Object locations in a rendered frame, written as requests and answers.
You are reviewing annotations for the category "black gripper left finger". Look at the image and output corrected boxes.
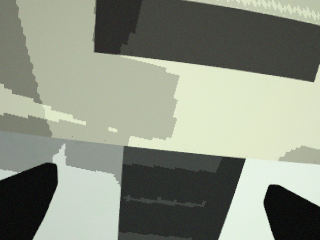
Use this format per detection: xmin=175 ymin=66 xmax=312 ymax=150
xmin=0 ymin=163 xmax=57 ymax=240

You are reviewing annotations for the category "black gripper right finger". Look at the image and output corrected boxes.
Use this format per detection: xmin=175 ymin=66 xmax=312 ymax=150
xmin=263 ymin=184 xmax=320 ymax=240

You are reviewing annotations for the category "black two-prong plug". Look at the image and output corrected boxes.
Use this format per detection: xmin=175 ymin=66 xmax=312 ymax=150
xmin=117 ymin=145 xmax=245 ymax=240

